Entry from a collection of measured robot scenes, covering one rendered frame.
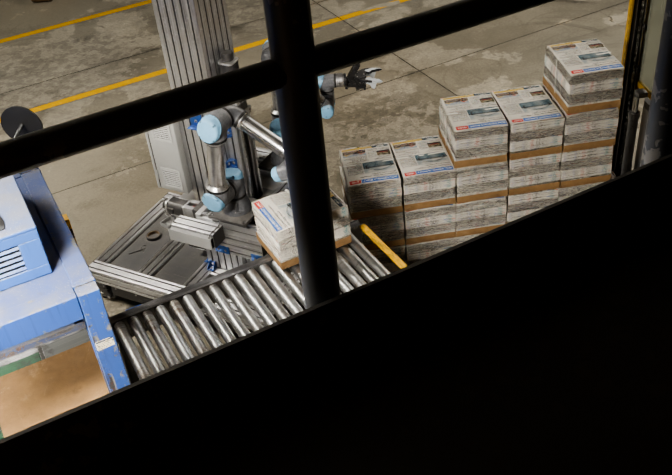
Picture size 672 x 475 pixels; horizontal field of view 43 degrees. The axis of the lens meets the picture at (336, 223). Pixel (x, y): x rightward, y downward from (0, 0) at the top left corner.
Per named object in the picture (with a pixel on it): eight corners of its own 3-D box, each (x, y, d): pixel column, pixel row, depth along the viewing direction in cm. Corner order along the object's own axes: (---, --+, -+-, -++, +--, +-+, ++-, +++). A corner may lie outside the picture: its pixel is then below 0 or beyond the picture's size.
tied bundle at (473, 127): (437, 133, 479) (437, 97, 466) (488, 126, 481) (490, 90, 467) (453, 169, 449) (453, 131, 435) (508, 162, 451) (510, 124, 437)
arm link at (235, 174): (250, 188, 434) (246, 166, 426) (237, 202, 425) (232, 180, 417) (230, 184, 439) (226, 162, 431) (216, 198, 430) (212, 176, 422)
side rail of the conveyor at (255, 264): (357, 237, 433) (356, 218, 426) (363, 243, 429) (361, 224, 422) (103, 340, 387) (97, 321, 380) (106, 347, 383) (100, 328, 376)
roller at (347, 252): (340, 236, 420) (333, 232, 417) (389, 288, 386) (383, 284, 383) (333, 243, 421) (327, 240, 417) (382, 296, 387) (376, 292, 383)
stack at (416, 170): (347, 262, 525) (337, 148, 475) (531, 234, 533) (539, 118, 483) (358, 303, 494) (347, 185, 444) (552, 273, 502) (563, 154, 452)
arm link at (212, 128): (237, 201, 427) (233, 109, 391) (221, 218, 416) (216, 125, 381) (216, 194, 430) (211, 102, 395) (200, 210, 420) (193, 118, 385)
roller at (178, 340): (165, 309, 390) (163, 301, 387) (202, 373, 356) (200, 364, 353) (155, 313, 388) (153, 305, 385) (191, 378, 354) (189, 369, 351)
